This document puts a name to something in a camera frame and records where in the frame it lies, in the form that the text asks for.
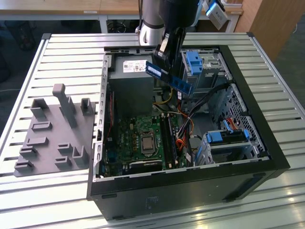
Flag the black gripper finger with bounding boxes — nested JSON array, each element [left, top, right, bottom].
[[153, 32, 173, 73], [170, 27, 186, 78]]

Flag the blue RAM stick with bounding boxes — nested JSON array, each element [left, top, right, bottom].
[[145, 61, 193, 96]]

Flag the blue drive bay latch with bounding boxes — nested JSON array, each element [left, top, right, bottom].
[[186, 51, 203, 75]]

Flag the grey metal drive cage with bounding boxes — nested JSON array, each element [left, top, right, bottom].
[[181, 51, 233, 98]]

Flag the grey power supply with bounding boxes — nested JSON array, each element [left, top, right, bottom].
[[108, 55, 155, 117]]

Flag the silver CPU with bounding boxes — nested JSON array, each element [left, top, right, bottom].
[[142, 137, 155, 150]]

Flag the grey round speaker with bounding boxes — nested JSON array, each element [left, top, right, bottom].
[[189, 135, 203, 153]]

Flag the hard disk in blue carrier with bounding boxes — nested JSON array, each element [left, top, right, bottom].
[[205, 130, 251, 145]]

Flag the wooden cabinet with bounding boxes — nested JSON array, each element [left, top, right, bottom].
[[234, 0, 305, 62]]

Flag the metal CPU socket cover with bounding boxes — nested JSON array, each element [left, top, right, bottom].
[[139, 131, 157, 156]]

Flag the green motherboard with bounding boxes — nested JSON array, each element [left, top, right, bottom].
[[102, 114, 191, 176]]

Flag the black graphics card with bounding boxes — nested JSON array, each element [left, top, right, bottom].
[[128, 159, 164, 174]]

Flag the black PC case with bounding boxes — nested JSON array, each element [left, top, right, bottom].
[[86, 44, 291, 221]]

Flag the grey parts rack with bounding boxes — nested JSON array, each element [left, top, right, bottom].
[[13, 83, 96, 177]]

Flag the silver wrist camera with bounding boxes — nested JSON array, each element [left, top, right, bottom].
[[204, 0, 230, 31]]

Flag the yellow wires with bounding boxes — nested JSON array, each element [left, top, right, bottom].
[[152, 87, 173, 105]]

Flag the thick black cable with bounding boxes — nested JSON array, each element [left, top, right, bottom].
[[177, 81, 235, 139]]

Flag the multicolour wire bundle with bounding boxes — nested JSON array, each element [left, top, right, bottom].
[[176, 104, 195, 141]]

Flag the blue data wire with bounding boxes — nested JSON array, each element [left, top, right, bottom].
[[223, 120, 234, 134]]

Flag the orange wire bundle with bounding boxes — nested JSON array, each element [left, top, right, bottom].
[[175, 139, 189, 152]]

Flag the wooden desk white frame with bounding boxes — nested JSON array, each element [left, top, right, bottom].
[[0, 0, 244, 33]]

